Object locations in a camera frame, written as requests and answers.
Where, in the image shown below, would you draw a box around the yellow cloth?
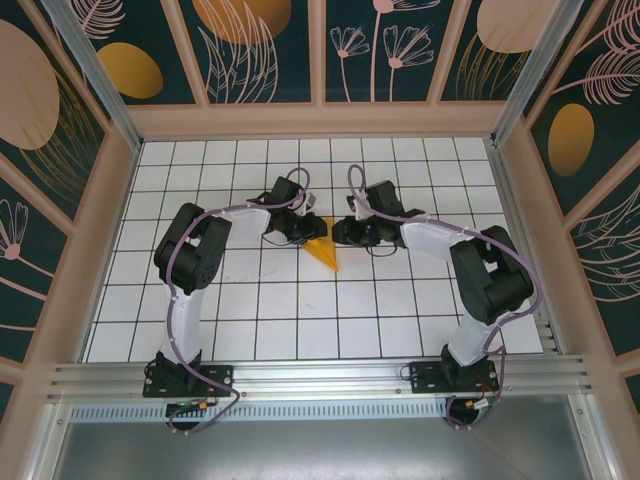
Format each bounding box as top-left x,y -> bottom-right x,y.
301,216 -> 342,273

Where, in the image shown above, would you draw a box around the grey sheet metal panel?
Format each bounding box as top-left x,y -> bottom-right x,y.
47,419 -> 594,480

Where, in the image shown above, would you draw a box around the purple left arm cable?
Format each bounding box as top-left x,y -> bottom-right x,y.
167,167 -> 314,436

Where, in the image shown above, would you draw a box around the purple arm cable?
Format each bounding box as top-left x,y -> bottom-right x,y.
347,163 -> 545,432
167,167 -> 314,436

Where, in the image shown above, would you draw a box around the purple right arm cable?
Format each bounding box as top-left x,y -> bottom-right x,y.
347,163 -> 545,432

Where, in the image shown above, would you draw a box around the long aluminium mounting rail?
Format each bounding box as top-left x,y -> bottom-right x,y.
47,353 -> 597,402

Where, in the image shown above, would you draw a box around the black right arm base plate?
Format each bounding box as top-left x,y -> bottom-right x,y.
408,358 -> 500,396

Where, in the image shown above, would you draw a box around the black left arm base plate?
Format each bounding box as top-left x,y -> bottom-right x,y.
142,360 -> 236,400

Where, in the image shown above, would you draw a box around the slotted grey cable duct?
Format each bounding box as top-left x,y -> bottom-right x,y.
69,403 -> 454,422

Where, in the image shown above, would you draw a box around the aluminium side rail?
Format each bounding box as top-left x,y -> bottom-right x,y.
487,139 -> 569,357

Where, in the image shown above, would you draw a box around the aluminium frame post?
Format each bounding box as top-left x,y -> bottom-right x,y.
489,0 -> 584,147
38,0 -> 144,152

